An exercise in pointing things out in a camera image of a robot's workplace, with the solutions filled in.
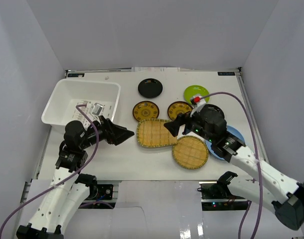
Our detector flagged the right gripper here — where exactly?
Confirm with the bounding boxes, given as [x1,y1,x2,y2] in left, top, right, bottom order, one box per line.
[164,106,215,143]

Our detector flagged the yellow patterned plate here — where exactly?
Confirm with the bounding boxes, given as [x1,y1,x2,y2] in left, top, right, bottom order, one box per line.
[132,101,160,122]
[167,101,193,120]

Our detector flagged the round bamboo tray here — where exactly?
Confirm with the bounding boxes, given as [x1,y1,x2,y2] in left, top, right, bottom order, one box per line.
[172,136,209,170]

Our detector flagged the lime green plate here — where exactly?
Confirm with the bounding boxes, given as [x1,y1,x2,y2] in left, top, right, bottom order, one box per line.
[183,85,209,104]

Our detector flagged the black round plate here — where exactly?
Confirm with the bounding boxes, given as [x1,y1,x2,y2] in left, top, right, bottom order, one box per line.
[138,78,163,99]

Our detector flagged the light blue plate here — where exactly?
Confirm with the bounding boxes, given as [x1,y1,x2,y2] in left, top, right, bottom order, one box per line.
[205,125,245,160]

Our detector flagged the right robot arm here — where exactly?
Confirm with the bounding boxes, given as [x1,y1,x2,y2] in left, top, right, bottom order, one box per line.
[164,108,304,231]

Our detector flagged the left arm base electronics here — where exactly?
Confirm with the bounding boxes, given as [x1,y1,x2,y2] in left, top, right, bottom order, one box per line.
[79,184,116,209]

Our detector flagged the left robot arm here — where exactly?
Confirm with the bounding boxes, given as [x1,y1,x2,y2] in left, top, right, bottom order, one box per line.
[16,116,134,239]

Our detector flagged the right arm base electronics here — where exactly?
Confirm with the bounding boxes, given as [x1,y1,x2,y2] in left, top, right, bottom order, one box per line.
[197,171,248,211]

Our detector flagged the white plastic bin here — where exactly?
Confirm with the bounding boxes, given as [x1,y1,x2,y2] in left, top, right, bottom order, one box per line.
[41,79,121,133]

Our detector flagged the papers at table back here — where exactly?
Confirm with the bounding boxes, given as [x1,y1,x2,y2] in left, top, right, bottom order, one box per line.
[131,67,180,73]

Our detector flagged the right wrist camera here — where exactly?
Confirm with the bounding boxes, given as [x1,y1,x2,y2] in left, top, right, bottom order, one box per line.
[190,94,207,117]

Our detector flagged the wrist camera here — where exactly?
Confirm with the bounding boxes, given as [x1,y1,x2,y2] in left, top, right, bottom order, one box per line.
[86,103,104,121]
[190,94,207,117]

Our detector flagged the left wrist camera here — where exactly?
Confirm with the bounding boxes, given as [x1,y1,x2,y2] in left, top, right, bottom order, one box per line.
[86,103,104,121]

